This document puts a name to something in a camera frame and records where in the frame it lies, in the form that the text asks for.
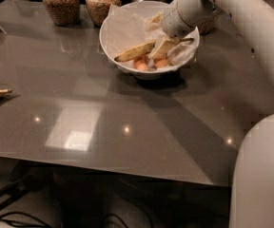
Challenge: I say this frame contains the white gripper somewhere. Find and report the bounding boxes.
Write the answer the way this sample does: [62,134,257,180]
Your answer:
[146,0,222,59]

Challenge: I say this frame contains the yellow banana with sticker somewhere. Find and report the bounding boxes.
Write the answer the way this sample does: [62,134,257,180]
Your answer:
[114,37,193,62]

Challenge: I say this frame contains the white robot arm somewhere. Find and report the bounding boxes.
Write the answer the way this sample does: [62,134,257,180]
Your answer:
[158,0,274,228]

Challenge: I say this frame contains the white bowl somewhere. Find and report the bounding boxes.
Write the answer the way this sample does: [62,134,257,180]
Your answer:
[99,1,200,80]

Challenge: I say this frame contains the white paper liner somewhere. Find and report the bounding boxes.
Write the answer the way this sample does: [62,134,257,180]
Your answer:
[99,1,200,79]

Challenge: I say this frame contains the glass jar of grains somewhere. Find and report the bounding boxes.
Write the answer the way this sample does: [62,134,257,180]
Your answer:
[42,0,80,27]
[197,17,217,35]
[86,0,122,27]

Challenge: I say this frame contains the black floor cable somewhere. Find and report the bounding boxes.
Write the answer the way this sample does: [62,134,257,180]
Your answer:
[0,211,53,228]

